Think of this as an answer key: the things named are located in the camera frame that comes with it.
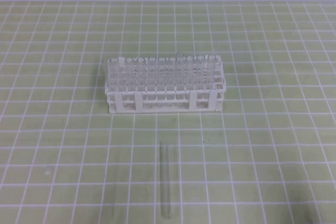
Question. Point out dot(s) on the clear glass test tube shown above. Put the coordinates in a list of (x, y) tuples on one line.
[(165, 182)]

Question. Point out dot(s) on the green grid tablecloth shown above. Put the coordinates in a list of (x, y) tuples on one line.
[(268, 157)]

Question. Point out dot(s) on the white test tube rack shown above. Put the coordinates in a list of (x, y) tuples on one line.
[(155, 85)]

